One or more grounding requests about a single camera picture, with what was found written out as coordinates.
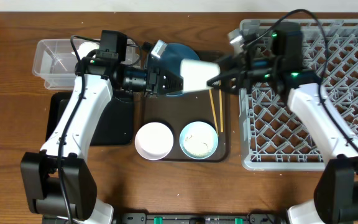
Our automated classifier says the wooden chopstick left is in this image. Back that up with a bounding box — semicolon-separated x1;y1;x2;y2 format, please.
208;89;219;136

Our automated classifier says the dark blue bowl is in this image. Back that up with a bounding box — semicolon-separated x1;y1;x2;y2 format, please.
144;42;201;97

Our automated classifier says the black waste tray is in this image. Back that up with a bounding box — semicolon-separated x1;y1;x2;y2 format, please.
45;91;135;146

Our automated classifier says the light blue small bowl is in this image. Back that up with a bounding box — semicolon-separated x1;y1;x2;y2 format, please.
179;121;219;160

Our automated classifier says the cream plastic cup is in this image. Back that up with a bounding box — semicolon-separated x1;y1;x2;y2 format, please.
180;59;220;93

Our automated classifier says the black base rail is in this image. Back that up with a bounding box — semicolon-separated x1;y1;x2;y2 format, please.
112;213;287;224

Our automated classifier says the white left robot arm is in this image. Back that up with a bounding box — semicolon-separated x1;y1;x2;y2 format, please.
21;50;183;223

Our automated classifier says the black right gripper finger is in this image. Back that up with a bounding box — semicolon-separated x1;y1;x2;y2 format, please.
214;55;242;70
206;73;244;93

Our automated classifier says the brown serving tray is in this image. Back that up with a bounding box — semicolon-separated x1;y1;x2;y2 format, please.
139;49;231;163

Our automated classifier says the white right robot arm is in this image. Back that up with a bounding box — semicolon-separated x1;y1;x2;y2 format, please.
207;50;358;223

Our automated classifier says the grey dishwasher rack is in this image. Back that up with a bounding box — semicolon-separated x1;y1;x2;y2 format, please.
239;19;358;171

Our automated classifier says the pink plastic bowl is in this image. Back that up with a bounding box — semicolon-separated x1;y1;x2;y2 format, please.
134;122;174;161

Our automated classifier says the clear plastic waste bin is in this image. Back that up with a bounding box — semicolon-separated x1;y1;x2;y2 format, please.
32;39;139;90

